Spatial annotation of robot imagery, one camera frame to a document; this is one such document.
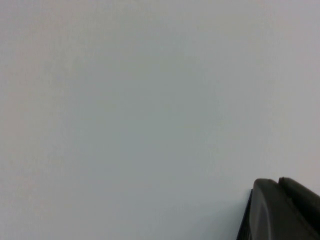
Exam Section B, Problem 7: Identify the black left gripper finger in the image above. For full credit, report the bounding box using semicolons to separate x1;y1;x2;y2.
236;176;320;240

